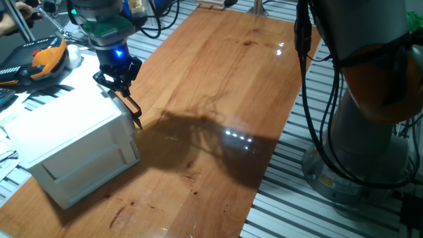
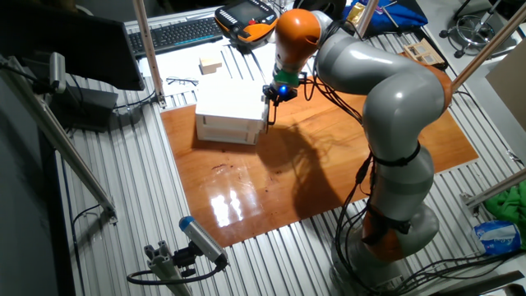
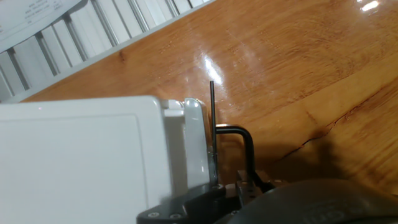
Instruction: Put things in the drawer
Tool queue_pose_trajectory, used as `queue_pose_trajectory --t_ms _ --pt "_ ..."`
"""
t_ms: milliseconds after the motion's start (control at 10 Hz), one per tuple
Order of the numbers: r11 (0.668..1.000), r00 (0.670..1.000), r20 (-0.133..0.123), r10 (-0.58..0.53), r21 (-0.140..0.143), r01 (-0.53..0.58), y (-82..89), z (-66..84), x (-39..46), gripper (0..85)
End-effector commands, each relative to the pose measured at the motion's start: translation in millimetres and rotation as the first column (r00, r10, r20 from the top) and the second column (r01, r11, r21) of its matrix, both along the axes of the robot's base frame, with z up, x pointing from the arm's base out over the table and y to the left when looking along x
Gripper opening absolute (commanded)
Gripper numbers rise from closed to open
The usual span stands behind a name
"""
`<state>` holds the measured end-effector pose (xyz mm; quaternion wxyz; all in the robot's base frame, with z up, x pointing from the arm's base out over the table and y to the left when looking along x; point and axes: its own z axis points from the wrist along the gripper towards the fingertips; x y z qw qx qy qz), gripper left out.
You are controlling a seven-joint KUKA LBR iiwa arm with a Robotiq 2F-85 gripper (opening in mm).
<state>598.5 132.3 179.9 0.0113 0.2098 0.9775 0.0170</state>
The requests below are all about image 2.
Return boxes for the blue white plastic package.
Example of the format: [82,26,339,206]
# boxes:
[471,220,523,256]

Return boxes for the orange black teach pendant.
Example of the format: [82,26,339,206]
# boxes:
[214,0,279,47]

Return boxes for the small wooden window frame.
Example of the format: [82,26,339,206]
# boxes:
[402,39,447,67]

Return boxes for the black camera clamp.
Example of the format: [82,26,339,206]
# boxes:
[172,241,201,279]

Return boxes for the beige panel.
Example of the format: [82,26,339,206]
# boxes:
[484,39,526,133]

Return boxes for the black cables beside robot base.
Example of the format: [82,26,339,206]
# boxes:
[390,248,526,289]

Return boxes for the black box device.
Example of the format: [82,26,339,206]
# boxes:
[48,84,121,133]

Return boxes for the metal stool base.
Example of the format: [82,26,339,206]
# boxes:
[438,0,519,59]

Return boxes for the black frame eyeglasses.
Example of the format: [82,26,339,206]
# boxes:
[165,76,200,87]

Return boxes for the short aluminium profile stub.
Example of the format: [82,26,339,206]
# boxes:
[143,240,192,296]

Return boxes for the white drawer with black handle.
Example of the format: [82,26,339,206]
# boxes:
[196,100,278,133]

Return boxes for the glossy brown wooden board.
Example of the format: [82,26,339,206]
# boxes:
[159,73,480,248]

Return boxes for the black computer keyboard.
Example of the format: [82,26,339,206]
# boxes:
[127,16,225,58]

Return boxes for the silver camera on pole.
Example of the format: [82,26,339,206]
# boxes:
[48,52,67,95]

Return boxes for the white plastic drawer cabinet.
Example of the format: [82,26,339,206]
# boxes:
[194,77,269,146]

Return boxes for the black filament spool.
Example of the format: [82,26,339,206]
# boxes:
[292,0,347,21]

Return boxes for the green cloth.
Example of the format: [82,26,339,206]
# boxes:
[483,184,526,250]

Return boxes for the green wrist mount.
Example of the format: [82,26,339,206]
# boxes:
[272,68,301,88]

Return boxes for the black computer monitor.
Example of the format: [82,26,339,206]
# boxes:
[0,2,145,91]

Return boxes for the silver camera with blue end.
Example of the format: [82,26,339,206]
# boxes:
[178,215,229,266]

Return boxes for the aluminium frame profile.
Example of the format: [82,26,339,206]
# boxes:
[0,53,119,225]
[464,167,526,210]
[355,0,380,40]
[131,0,168,109]
[450,2,526,92]

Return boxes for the white drawer without metal handle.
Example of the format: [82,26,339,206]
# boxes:
[197,127,258,145]

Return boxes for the beige wooden block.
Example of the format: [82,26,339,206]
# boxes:
[199,56,224,76]

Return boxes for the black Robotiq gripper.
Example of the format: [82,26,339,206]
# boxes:
[261,84,299,104]

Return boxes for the blue cloth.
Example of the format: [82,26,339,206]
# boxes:
[343,0,428,35]

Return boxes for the black camera cable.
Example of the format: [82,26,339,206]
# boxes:
[126,257,227,286]

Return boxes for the gold packet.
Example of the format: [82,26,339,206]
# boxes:
[346,2,367,26]

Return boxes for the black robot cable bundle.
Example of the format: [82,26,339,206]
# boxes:
[298,22,422,291]

